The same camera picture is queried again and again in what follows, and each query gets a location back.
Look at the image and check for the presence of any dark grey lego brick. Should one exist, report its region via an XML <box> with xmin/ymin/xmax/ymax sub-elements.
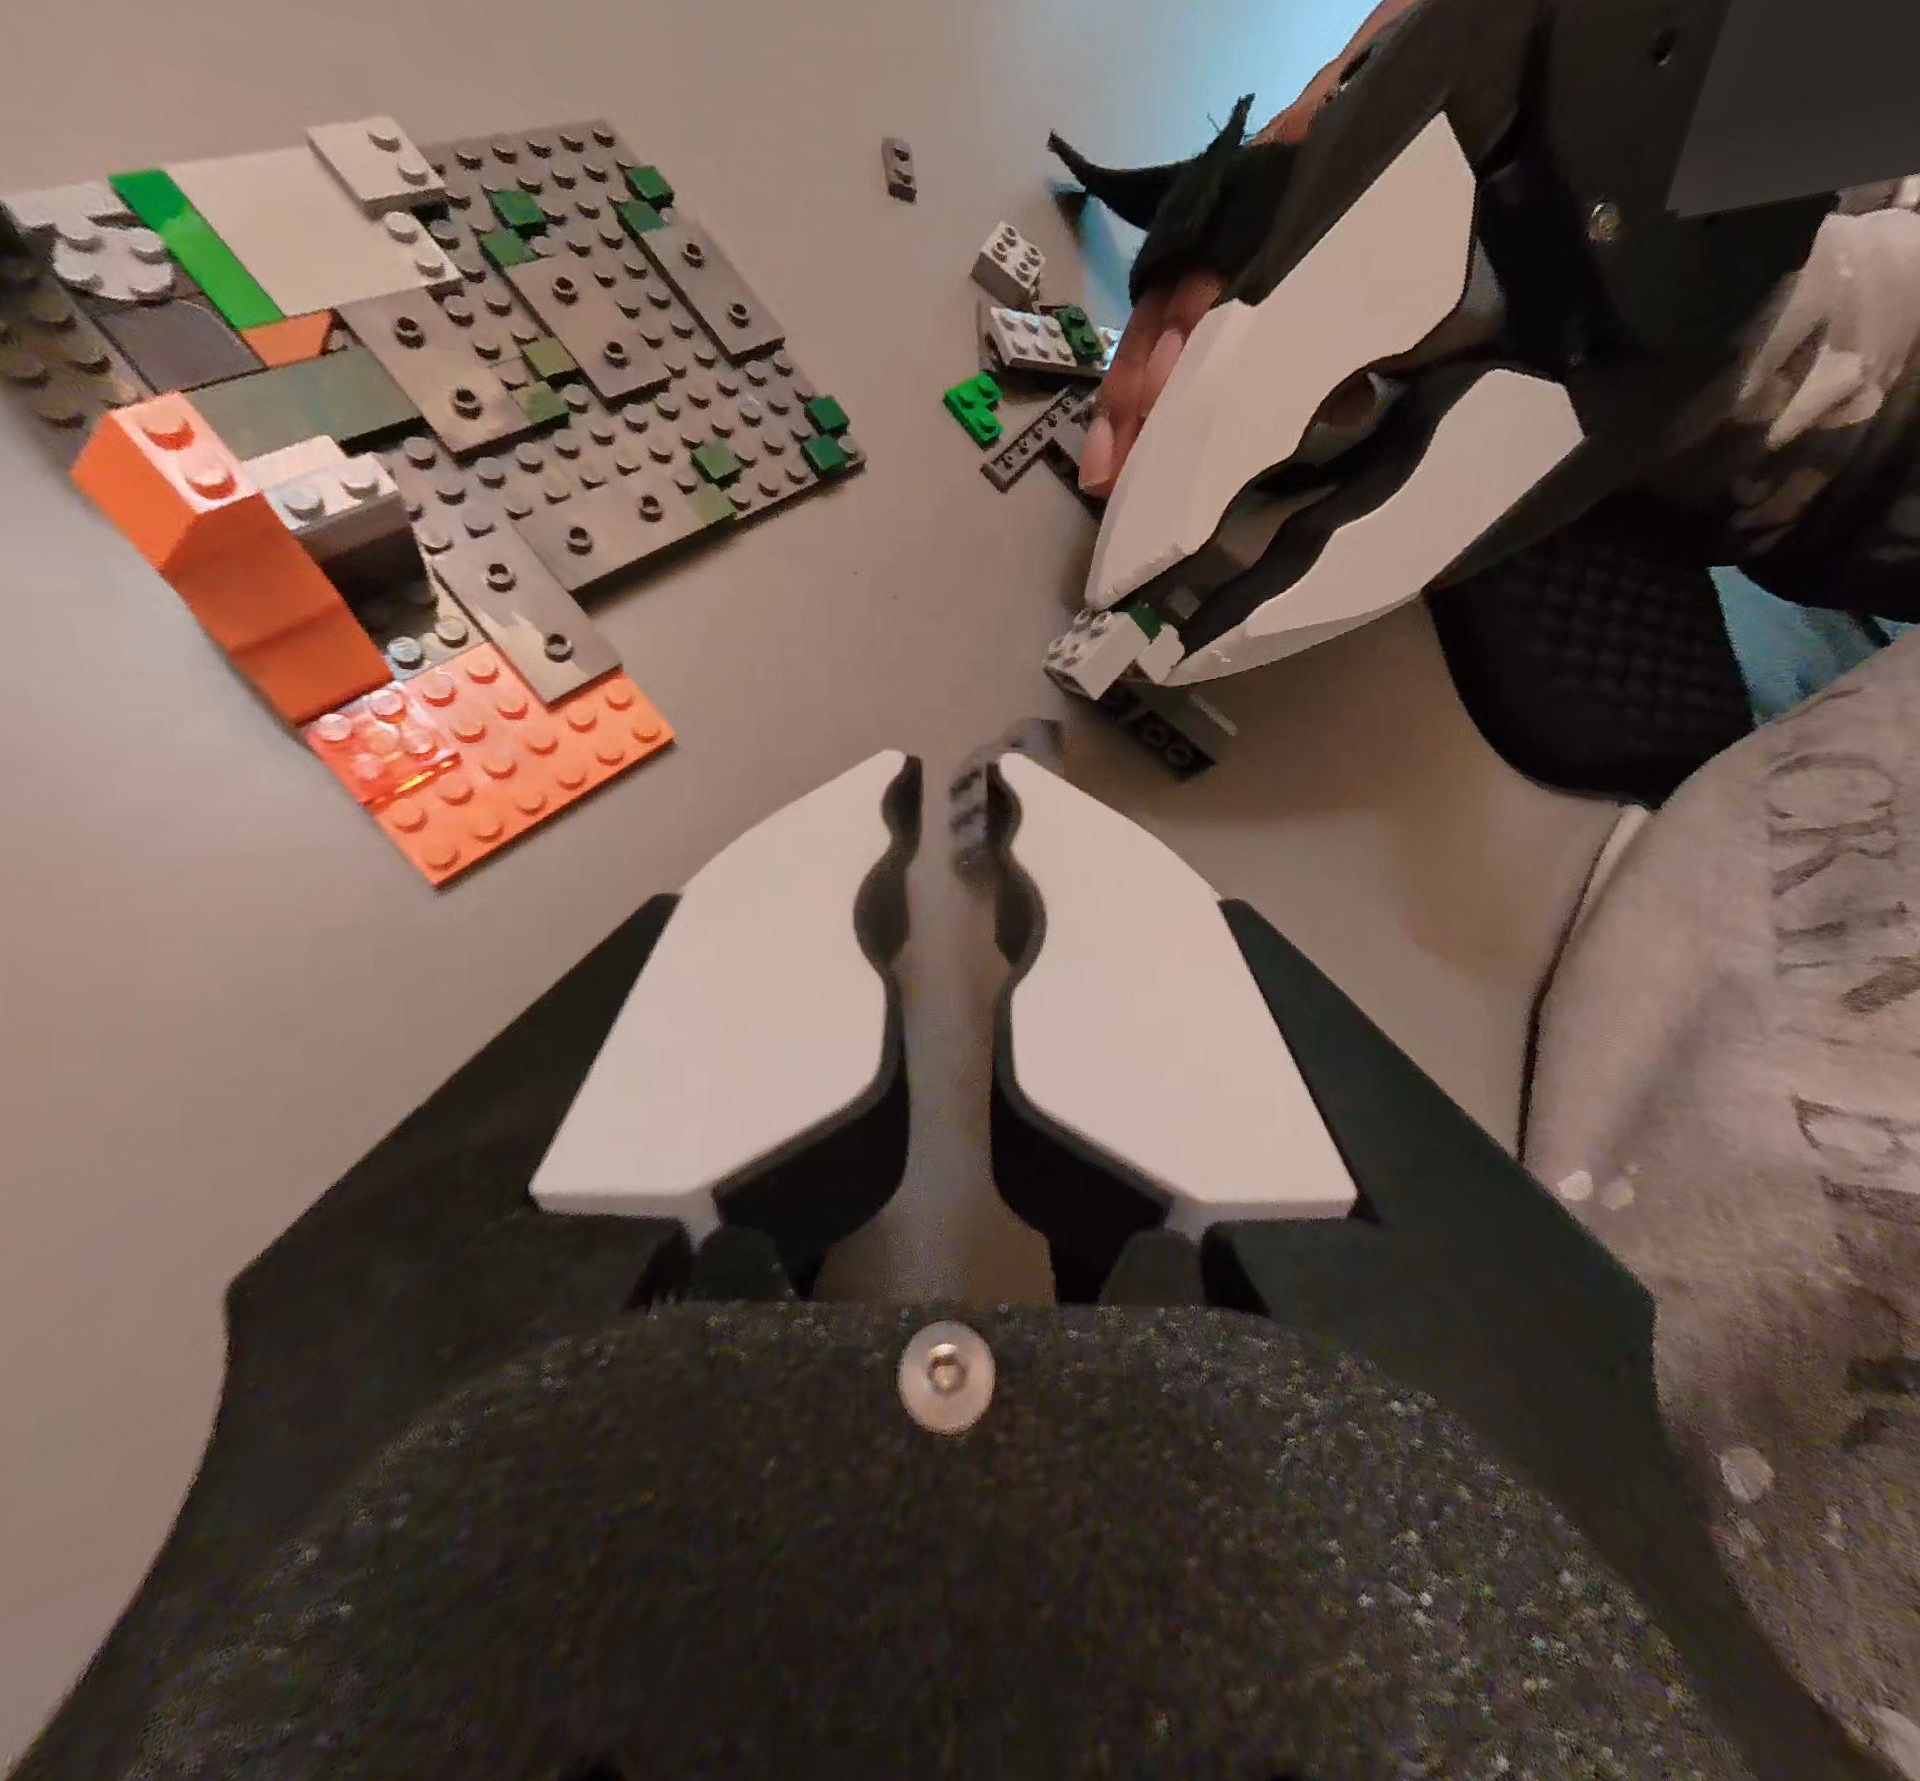
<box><xmin>945</xmin><ymin>717</ymin><xmax>1070</xmax><ymax>886</ymax></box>

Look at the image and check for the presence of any narrow dark grey lego plate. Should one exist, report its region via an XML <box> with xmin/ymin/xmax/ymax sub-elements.
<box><xmin>982</xmin><ymin>386</ymin><xmax>1105</xmax><ymax>495</ymax></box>

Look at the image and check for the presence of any person's right forearm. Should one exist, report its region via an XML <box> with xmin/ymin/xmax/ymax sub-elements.
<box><xmin>1711</xmin><ymin>206</ymin><xmax>1920</xmax><ymax>613</ymax></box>

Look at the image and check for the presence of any grey splattered hoodie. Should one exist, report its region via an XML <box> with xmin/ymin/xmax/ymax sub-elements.
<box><xmin>1522</xmin><ymin>641</ymin><xmax>1920</xmax><ymax>1781</ymax></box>

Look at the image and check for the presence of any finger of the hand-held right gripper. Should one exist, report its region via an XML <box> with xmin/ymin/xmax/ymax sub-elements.
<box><xmin>1083</xmin><ymin>113</ymin><xmax>1482</xmax><ymax>613</ymax></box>
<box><xmin>1161</xmin><ymin>368</ymin><xmax>1589</xmax><ymax>691</ymax></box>

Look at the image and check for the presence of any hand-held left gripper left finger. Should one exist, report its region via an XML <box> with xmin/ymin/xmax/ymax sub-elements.
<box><xmin>531</xmin><ymin>752</ymin><xmax>925</xmax><ymax>1294</ymax></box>

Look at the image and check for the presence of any person's right hand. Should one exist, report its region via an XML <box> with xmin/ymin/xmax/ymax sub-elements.
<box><xmin>1076</xmin><ymin>272</ymin><xmax>1225</xmax><ymax>501</ymax></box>

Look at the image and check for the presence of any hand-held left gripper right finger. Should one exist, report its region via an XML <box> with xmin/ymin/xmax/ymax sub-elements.
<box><xmin>987</xmin><ymin>753</ymin><xmax>1360</xmax><ymax>1298</ymax></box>

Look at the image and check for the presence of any partly built grey lego model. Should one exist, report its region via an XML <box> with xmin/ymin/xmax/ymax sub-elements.
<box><xmin>0</xmin><ymin>119</ymin><xmax>869</xmax><ymax>890</ymax></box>

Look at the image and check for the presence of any grey lego wall section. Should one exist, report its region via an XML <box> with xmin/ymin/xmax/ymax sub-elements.
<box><xmin>1044</xmin><ymin>578</ymin><xmax>1240</xmax><ymax>782</ymax></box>

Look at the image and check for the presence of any black mesh armrest pad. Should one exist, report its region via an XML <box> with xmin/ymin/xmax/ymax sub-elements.
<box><xmin>1426</xmin><ymin>521</ymin><xmax>1758</xmax><ymax>802</ymax></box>

